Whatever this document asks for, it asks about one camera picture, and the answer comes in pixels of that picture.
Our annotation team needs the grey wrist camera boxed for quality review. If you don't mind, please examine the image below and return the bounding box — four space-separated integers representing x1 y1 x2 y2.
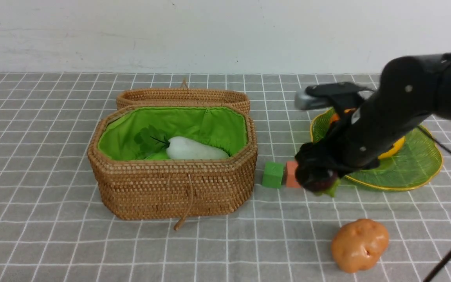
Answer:
294 82 374 111

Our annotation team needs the dark purple mangosteen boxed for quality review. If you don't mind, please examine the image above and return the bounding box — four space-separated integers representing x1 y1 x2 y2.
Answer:
303 168 341 198

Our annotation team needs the woven rattan basket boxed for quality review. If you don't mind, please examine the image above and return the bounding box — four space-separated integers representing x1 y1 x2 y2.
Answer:
87 101 258 230

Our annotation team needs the green glass leaf plate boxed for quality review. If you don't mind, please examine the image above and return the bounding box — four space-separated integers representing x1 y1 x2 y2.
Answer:
310 108 444 192

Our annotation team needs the white radish with leaves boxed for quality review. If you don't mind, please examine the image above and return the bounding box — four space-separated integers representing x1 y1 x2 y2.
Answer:
134 125 229 159

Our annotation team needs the brown potato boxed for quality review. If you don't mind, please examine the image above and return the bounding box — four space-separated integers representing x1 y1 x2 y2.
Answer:
330 218 390 273

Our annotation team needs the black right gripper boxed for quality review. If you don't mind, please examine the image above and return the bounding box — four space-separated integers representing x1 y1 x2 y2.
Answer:
295 114 381 189

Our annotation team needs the orange mango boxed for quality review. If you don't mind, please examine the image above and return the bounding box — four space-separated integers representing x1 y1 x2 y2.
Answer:
329 108 356 125

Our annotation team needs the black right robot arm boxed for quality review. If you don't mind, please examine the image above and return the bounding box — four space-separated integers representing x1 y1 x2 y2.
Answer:
294 54 451 193

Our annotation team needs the yellow banana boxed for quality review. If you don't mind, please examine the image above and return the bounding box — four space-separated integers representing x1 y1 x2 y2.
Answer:
378 136 406 159

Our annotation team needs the orange foam cube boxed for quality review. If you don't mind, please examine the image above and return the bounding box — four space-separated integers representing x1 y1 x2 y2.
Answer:
286 161 301 188

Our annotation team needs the woven rattan basket lid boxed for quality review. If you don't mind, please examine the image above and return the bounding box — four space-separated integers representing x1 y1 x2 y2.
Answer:
116 80 251 114

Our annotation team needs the grey checked tablecloth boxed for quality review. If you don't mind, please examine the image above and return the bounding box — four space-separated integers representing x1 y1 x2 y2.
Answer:
0 73 451 282

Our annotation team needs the green foam cube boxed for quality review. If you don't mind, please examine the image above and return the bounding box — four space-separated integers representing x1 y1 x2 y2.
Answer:
262 162 285 189

